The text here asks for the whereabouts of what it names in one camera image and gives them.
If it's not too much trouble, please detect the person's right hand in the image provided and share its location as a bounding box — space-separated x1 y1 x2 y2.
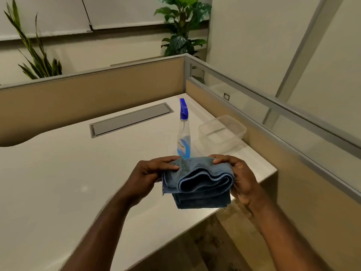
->
209 154 264 208

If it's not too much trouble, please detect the person's left hand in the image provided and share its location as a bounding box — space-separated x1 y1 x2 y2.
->
124 155 181 208

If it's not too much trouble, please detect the blue microfiber cloth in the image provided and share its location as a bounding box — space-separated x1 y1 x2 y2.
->
161 156 235 210

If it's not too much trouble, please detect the spray bottle with blue trigger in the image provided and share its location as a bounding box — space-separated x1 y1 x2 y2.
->
177 98 192 160

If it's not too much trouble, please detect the person's right forearm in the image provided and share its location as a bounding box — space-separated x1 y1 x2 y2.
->
249 192 332 271

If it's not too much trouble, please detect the person's left forearm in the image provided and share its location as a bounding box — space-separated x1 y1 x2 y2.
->
61 190 133 271

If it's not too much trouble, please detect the clear plastic container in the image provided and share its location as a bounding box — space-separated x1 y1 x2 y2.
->
191 114 247 155

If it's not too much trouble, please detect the glass and beige side partition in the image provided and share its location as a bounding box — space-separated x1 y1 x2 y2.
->
183 53 361 271

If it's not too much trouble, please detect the white table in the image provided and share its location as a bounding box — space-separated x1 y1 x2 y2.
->
0 93 278 271

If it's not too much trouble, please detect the beige partition panel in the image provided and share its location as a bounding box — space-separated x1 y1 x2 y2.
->
0 55 187 148

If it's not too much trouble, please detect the broad-leaf green plant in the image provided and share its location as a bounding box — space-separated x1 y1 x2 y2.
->
153 0 212 58

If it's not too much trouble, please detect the snake plant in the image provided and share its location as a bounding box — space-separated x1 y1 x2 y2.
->
3 0 62 80

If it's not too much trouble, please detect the white roller blind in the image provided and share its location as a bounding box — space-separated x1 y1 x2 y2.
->
0 0 93 41
82 0 212 30

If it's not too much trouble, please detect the grey cable tray cover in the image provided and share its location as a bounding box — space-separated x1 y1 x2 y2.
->
89 102 174 139

